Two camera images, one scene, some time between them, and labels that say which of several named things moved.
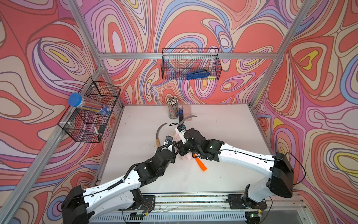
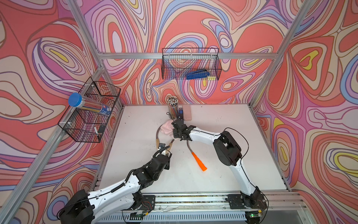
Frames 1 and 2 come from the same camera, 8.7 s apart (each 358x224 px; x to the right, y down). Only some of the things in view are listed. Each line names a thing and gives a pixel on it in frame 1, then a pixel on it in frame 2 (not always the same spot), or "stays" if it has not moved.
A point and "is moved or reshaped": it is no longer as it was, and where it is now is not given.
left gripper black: (173, 156) -> (167, 164)
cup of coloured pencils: (173, 107) stays
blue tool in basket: (197, 74) stays
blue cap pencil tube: (76, 100) stays
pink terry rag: (177, 139) -> (168, 128)
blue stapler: (181, 113) stays
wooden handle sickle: (182, 120) is moved or reshaped
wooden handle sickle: (157, 139) stays
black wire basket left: (86, 123) stays
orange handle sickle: (202, 166) stays
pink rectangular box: (187, 112) stays
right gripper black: (181, 149) -> (175, 134)
